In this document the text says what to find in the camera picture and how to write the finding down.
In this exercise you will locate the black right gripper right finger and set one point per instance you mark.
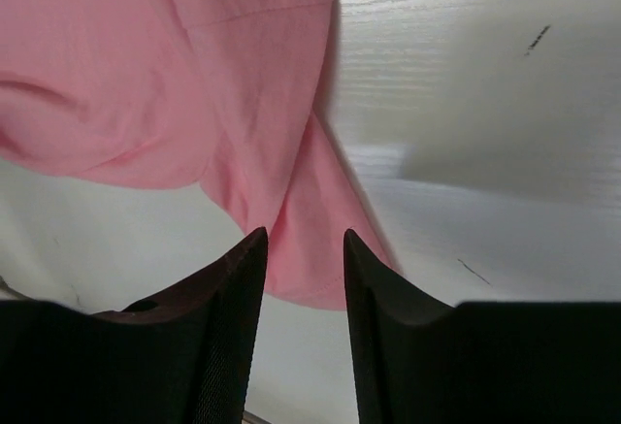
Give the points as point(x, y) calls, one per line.
point(419, 360)

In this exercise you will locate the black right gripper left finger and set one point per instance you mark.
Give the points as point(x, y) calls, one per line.
point(181, 355)

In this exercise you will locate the light pink t-shirt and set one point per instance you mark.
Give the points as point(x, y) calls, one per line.
point(161, 94)

